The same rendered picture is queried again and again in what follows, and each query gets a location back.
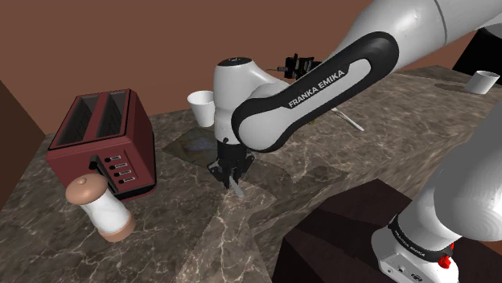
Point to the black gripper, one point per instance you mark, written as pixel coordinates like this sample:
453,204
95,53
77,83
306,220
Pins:
231,153

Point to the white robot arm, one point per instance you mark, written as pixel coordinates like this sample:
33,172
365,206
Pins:
321,90

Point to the silver knife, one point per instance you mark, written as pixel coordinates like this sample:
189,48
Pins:
238,189

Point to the white cup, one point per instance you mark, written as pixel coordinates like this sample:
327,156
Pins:
481,82
203,107

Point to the red two-slot toaster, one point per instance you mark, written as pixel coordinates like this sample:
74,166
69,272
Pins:
117,156

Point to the dark robot stand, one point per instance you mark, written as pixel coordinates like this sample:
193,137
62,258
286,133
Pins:
337,219

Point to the silver spoon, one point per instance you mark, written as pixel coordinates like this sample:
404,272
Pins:
351,120

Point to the white and tan pepper mill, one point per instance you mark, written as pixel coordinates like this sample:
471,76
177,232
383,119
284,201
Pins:
106,211

